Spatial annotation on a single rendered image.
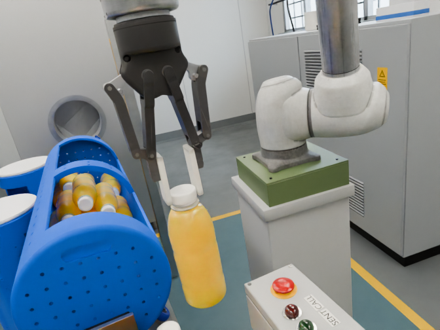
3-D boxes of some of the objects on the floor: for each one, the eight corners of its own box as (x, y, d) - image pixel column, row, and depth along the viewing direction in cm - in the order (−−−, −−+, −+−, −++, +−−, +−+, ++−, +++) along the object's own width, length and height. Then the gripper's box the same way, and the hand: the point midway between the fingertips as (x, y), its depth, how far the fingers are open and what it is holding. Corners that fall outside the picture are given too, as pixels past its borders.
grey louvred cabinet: (301, 156, 416) (291, 32, 366) (466, 245, 220) (493, 3, 170) (261, 167, 405) (245, 40, 355) (397, 270, 208) (404, 19, 158)
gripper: (198, 12, 46) (224, 172, 54) (69, 31, 40) (121, 205, 49) (219, 4, 39) (246, 187, 47) (69, 25, 34) (129, 227, 42)
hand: (178, 175), depth 47 cm, fingers closed on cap, 4 cm apart
